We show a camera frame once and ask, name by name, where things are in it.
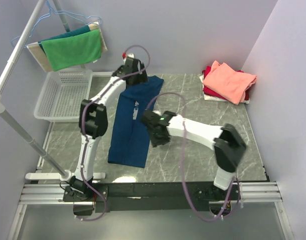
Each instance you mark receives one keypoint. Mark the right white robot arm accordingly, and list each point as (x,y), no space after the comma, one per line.
(225,141)

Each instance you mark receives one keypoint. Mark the black base beam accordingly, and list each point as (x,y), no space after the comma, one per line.
(159,195)

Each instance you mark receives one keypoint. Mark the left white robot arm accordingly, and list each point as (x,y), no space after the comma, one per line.
(93,120)

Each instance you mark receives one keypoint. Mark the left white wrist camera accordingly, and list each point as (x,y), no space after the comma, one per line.
(127,55)

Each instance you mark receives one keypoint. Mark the white clothes rack pole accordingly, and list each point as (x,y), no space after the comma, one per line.
(7,117)

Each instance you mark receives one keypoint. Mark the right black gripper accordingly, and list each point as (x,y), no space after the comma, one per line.
(155,142)

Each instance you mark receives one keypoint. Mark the blue wire hanger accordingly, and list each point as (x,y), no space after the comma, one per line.
(56,10)

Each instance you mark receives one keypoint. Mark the aluminium rail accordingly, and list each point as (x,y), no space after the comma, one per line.
(52,194)

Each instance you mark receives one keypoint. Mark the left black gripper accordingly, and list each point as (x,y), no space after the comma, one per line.
(142,78)

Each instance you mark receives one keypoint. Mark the blue t shirt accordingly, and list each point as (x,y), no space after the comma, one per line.
(130,138)

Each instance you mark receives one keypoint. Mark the green towel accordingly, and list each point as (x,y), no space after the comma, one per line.
(74,50)

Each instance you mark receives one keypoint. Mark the salmon folded t shirt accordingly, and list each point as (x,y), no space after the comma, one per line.
(229,83)

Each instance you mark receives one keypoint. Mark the teal towel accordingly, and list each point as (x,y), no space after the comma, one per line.
(68,33)

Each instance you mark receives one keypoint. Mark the white rack foot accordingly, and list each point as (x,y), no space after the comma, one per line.
(96,74)

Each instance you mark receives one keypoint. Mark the white folded t shirt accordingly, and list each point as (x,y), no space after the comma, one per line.
(211,98)

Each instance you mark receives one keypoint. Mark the white plastic laundry basket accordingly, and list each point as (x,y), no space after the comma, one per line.
(62,93)

